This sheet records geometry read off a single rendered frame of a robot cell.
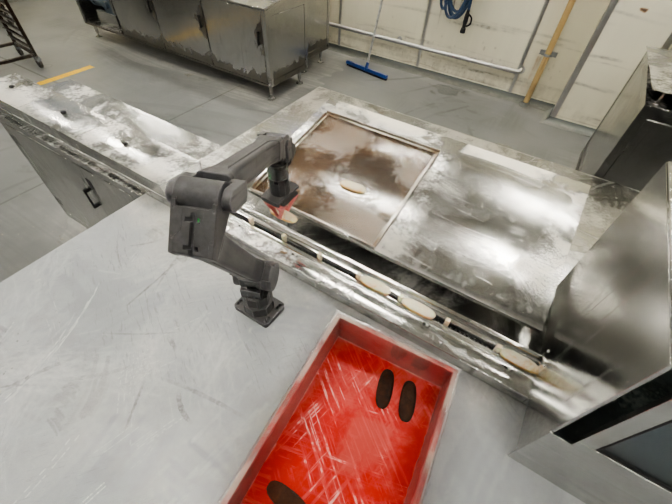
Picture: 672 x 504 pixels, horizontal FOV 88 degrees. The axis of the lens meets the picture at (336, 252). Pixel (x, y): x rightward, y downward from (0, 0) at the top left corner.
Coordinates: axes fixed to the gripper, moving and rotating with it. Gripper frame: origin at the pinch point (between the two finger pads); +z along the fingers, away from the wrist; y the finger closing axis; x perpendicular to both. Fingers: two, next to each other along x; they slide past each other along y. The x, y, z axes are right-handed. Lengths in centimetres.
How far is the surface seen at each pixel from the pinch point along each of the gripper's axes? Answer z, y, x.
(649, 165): 33, -161, 116
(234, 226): 8.3, 7.8, -14.9
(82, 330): 10, 57, -24
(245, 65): 79, -199, -208
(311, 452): 9, 48, 44
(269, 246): 8.0, 8.2, 0.2
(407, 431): 10, 33, 60
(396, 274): 12.3, -7.5, 37.9
